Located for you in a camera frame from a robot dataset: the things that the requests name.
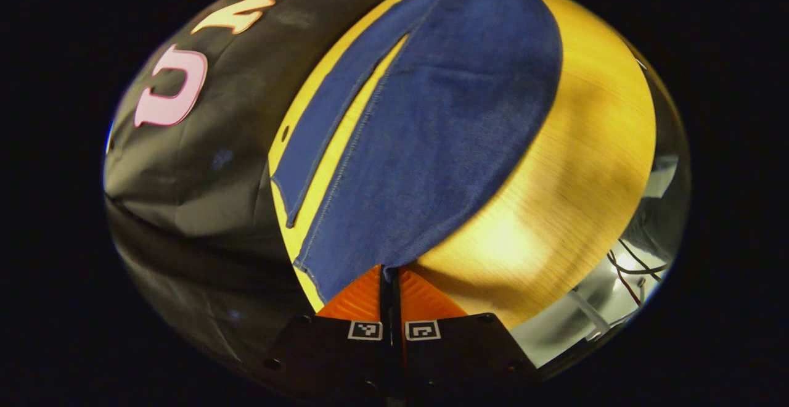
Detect black backdrop cloth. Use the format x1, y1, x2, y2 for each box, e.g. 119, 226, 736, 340
104, 0, 432, 378

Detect red cable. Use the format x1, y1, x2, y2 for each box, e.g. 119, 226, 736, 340
609, 253, 643, 306

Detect black cable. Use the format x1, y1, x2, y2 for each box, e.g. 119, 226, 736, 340
607, 239, 671, 275

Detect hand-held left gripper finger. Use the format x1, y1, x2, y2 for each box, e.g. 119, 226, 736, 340
262, 264, 393, 400
393, 267, 538, 400

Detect blue denim jeans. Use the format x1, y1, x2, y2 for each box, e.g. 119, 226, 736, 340
271, 0, 563, 304

